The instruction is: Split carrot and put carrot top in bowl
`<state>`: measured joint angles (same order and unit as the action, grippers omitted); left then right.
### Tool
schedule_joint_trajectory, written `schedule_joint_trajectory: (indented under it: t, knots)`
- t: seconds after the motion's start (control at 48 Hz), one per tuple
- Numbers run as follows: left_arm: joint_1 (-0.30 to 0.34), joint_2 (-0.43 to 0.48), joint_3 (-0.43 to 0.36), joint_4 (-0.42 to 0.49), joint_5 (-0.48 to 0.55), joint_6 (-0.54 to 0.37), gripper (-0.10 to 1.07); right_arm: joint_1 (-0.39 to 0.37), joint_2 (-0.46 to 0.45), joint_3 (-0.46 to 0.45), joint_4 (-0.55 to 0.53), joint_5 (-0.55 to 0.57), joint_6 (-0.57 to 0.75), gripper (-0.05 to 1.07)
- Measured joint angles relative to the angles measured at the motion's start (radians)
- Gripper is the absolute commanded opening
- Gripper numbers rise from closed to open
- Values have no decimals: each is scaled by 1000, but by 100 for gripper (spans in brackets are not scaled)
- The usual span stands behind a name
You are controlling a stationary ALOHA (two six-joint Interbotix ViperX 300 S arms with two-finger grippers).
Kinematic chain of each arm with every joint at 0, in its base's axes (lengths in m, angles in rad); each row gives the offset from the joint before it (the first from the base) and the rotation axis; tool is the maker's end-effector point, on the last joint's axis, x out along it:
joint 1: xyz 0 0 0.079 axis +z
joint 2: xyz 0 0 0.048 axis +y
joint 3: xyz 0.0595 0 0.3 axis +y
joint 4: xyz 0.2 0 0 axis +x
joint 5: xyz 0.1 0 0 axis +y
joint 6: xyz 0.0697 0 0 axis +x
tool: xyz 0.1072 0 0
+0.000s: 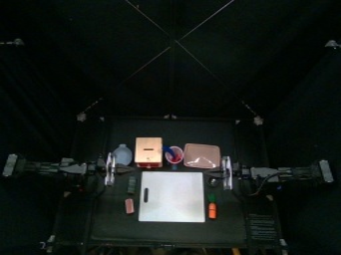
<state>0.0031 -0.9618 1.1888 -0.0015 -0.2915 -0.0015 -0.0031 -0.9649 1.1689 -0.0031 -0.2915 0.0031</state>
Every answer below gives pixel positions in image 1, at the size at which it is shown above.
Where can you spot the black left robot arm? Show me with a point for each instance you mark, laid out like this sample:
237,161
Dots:
49,167

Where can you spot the printed label sticker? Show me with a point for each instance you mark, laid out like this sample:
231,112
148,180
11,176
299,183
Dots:
263,229

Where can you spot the square salmon plastic tray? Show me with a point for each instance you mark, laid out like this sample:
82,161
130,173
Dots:
203,155

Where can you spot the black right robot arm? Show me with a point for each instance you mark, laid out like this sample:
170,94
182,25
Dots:
288,172

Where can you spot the red plastic cup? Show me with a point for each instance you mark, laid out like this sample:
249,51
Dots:
174,161

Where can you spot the wooden box red drawer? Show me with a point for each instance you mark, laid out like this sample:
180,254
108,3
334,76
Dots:
149,151

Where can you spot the white cutting board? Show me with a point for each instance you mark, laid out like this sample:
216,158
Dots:
173,197

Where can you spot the red small block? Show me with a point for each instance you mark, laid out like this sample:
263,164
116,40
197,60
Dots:
129,206

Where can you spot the pale grey bowl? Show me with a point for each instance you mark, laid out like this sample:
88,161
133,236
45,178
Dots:
122,155

